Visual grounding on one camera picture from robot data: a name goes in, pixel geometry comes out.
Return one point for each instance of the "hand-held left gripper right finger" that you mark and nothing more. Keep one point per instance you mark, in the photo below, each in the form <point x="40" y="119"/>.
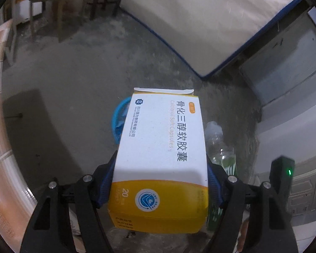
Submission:
<point x="213" y="184"/>

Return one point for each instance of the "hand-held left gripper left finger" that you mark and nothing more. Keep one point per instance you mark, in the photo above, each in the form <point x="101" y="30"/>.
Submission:
<point x="105" y="189"/>

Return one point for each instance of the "clear plastic bottle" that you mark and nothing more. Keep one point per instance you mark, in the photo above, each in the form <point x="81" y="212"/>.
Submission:
<point x="218" y="147"/>

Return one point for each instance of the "yellow and white medicine box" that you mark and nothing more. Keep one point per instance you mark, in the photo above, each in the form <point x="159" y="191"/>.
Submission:
<point x="160" y="150"/>

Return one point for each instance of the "blue mesh waste basket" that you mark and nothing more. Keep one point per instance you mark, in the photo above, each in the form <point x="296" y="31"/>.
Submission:
<point x="115" y="121"/>

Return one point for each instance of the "white panelled cabinet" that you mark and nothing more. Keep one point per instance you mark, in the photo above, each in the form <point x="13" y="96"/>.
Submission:
<point x="308" y="187"/>

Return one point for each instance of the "white mattress with blue edge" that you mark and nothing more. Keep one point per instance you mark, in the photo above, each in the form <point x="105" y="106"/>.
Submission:
<point x="200" y="18"/>

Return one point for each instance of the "white metal desk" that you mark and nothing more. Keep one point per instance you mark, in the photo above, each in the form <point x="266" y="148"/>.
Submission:
<point x="11" y="47"/>

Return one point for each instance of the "low white cabinet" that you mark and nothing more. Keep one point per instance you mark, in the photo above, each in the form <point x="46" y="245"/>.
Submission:
<point x="23" y="11"/>

